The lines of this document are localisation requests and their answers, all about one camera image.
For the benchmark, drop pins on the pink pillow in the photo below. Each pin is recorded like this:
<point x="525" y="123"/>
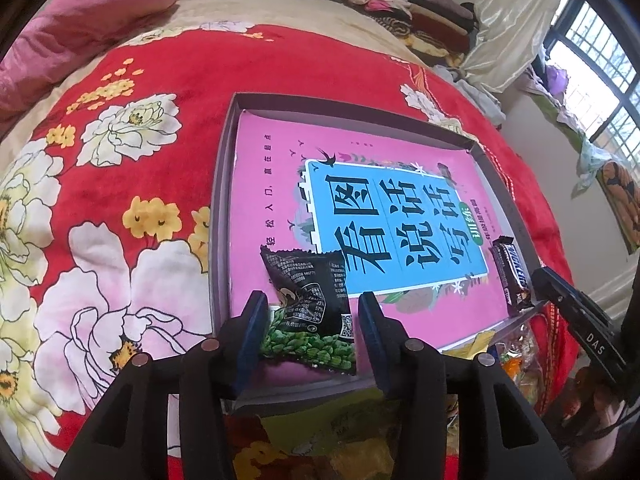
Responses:
<point x="75" y="20"/>

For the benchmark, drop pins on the grey cardboard box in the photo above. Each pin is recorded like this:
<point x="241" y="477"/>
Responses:
<point x="220" y="210"/>

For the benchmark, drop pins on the dark chocolate bar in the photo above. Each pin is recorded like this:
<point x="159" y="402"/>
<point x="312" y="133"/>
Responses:
<point x="510" y="270"/>

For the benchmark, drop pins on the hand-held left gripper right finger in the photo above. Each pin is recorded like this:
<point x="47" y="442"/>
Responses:
<point x="372" y="340"/>

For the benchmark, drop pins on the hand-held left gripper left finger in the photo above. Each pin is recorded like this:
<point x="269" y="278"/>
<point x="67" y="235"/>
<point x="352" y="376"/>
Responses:
<point x="252" y="340"/>

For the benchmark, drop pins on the dark brown folded blanket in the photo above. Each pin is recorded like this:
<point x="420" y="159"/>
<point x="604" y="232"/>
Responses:
<point x="442" y="12"/>

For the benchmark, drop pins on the pink book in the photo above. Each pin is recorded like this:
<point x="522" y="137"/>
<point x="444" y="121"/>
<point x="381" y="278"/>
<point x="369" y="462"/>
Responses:
<point x="270" y="185"/>

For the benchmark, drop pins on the pink folded cloth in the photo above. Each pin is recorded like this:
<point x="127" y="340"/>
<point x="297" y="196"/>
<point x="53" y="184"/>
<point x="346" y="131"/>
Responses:
<point x="385" y="6"/>

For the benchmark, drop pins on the red floral blanket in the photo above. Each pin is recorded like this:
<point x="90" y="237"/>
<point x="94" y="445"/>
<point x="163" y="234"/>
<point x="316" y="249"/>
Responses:
<point x="165" y="75"/>

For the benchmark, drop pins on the orange patterned cloth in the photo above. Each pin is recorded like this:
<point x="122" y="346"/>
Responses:
<point x="622" y="200"/>

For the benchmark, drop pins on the clear cake packet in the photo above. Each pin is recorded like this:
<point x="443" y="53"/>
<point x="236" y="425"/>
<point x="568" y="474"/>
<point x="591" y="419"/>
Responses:
<point x="520" y="365"/>

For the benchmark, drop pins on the barred window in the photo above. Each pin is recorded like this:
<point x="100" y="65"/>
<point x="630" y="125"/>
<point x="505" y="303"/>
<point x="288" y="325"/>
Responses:
<point x="600" y="60"/>

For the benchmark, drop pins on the pale green cloth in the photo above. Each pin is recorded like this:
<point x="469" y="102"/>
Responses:
<point x="592" y="162"/>

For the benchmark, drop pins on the cream satin curtain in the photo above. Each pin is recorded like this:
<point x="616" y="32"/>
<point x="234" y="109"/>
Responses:
<point x="510" y="30"/>

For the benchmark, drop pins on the person's right hand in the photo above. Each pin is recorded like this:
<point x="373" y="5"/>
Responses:
<point x="617" y="420"/>

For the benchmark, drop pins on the purple cloth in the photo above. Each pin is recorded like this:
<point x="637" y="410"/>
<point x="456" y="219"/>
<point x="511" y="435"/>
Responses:
<point x="559" y="79"/>

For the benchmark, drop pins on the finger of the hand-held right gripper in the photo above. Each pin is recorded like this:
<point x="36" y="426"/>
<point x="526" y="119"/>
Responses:
<point x="570" y="310"/>

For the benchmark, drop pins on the black green pea packet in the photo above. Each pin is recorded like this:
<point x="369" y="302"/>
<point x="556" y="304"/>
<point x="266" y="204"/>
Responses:
<point x="310" y="285"/>

